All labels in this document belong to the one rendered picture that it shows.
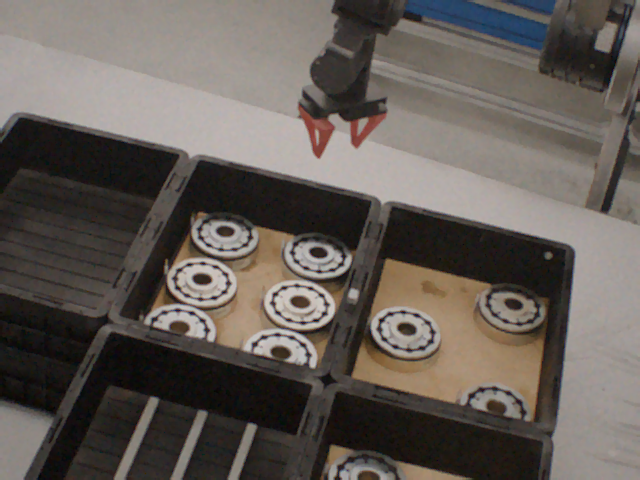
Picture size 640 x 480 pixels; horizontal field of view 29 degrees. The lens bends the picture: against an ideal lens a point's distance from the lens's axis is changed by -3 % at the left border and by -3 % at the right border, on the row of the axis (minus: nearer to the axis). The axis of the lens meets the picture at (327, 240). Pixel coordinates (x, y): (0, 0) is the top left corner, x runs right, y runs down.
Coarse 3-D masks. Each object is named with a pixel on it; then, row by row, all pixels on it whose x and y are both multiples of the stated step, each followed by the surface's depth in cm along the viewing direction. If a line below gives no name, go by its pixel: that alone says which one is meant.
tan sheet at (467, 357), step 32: (384, 288) 192; (416, 288) 193; (448, 288) 194; (448, 320) 189; (448, 352) 184; (480, 352) 184; (512, 352) 185; (384, 384) 177; (416, 384) 178; (448, 384) 179; (512, 384) 180
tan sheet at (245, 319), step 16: (272, 240) 197; (288, 240) 198; (272, 256) 194; (352, 256) 197; (240, 272) 191; (256, 272) 191; (272, 272) 192; (240, 288) 188; (256, 288) 188; (160, 304) 183; (240, 304) 185; (256, 304) 186; (336, 304) 188; (224, 320) 182; (240, 320) 183; (256, 320) 183; (224, 336) 180; (240, 336) 180; (320, 352) 180
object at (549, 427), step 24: (384, 216) 189; (432, 216) 191; (456, 216) 192; (528, 240) 190; (552, 240) 191; (360, 288) 176; (360, 312) 173; (336, 360) 165; (360, 384) 162; (552, 384) 167; (456, 408) 161; (552, 408) 163; (552, 432) 161
